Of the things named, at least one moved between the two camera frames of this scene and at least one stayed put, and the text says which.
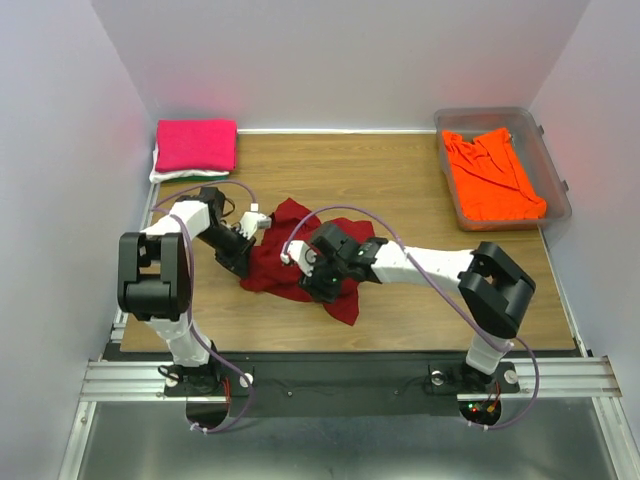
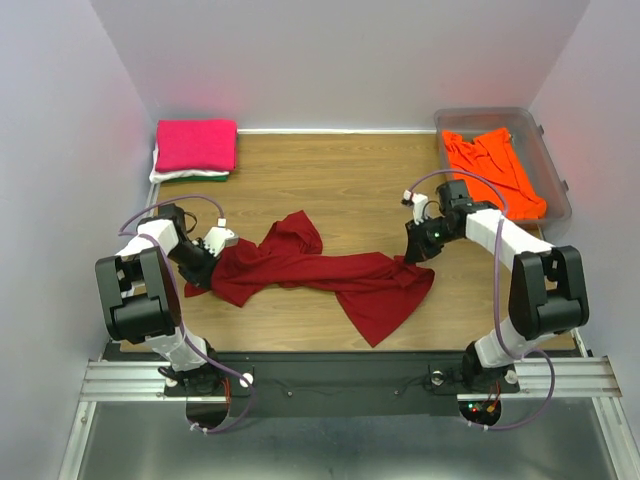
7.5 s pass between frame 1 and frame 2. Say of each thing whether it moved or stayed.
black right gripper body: moved
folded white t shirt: stayed
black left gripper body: moved
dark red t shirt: moved
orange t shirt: stayed
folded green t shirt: stayed
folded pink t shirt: stayed
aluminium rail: stayed
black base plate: stayed
